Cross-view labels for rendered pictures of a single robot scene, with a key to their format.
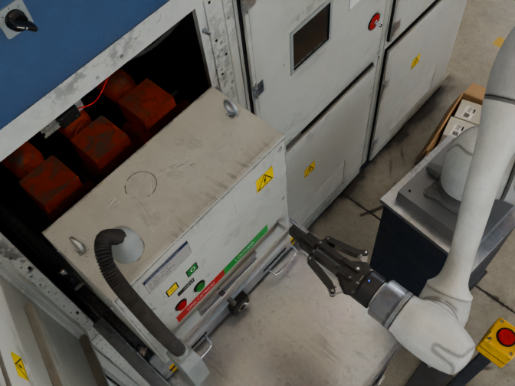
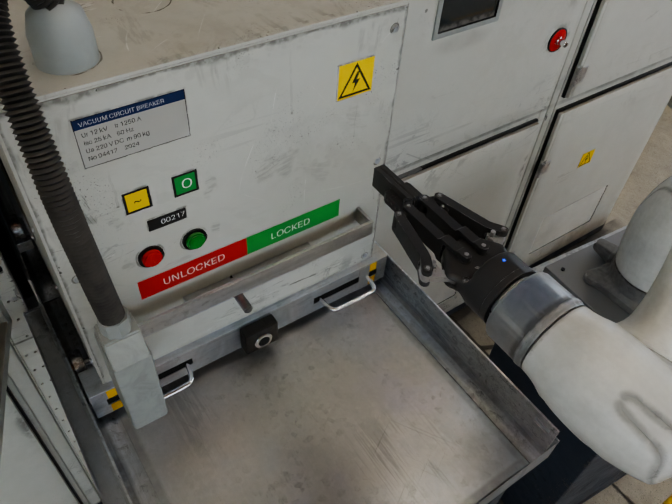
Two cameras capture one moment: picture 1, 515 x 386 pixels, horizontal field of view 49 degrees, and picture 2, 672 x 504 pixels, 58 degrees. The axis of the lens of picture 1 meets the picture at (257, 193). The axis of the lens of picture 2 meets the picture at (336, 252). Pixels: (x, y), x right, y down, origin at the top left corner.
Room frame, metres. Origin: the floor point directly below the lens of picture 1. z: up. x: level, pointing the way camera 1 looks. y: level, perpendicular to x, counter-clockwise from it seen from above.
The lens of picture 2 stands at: (-0.03, -0.05, 1.72)
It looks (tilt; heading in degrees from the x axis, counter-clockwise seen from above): 47 degrees down; 3
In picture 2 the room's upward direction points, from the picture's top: 5 degrees clockwise
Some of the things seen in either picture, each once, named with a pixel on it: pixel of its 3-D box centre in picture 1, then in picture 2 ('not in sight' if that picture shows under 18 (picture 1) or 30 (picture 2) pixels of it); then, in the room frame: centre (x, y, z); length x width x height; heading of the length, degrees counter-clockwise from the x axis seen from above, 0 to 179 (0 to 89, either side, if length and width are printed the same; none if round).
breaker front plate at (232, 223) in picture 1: (221, 262); (245, 215); (0.55, 0.11, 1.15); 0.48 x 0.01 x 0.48; 131
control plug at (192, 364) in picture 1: (186, 361); (130, 366); (0.36, 0.22, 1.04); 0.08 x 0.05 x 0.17; 41
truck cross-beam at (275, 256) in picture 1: (229, 295); (248, 319); (0.57, 0.12, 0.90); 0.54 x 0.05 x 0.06; 131
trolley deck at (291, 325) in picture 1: (255, 324); (277, 382); (0.50, 0.06, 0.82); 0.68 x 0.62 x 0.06; 41
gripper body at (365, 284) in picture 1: (359, 281); (482, 271); (0.43, -0.19, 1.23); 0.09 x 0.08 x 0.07; 41
